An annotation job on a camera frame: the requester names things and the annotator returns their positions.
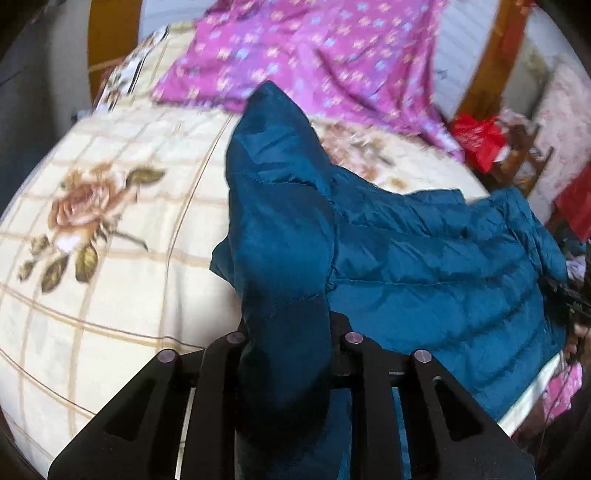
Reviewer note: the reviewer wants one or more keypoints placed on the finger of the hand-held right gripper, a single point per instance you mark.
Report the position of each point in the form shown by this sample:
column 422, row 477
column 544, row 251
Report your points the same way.
column 572, row 300

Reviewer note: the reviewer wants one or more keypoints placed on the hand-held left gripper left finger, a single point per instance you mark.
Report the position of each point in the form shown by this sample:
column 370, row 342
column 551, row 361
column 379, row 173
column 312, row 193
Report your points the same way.
column 221, row 369

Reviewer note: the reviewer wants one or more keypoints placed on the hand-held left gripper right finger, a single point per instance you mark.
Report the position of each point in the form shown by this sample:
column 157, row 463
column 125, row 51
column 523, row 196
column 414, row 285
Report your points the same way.
column 364, row 369

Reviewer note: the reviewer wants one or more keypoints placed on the teal quilted down jacket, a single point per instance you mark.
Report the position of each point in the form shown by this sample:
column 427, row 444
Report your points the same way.
column 392, row 258

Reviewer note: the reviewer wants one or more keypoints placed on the red cloth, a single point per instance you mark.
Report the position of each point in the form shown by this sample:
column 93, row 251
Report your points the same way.
column 577, row 203

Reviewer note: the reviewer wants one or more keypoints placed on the pink patterned cloth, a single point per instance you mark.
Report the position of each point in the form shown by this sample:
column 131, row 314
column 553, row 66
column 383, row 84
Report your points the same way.
column 558, row 397

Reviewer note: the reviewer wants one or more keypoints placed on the cream floral checked bed sheet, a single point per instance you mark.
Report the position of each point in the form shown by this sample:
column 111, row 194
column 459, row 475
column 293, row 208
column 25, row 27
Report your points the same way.
column 138, row 277

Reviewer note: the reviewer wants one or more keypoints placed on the wooden chair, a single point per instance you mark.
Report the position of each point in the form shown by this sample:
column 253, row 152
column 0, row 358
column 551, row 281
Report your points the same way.
column 521, row 157

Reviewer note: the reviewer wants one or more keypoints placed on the pale floral curtain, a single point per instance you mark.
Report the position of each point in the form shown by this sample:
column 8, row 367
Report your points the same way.
column 561, row 120

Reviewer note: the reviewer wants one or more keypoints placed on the red shopping bag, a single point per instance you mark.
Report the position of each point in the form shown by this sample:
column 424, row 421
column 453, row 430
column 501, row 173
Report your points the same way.
column 478, row 138

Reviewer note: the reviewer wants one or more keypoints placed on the purple floral bed cover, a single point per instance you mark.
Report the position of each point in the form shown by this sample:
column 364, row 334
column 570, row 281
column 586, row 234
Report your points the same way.
column 323, row 55

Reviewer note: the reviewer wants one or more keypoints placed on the grey refrigerator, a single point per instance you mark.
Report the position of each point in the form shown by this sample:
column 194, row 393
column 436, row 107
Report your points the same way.
column 41, row 92

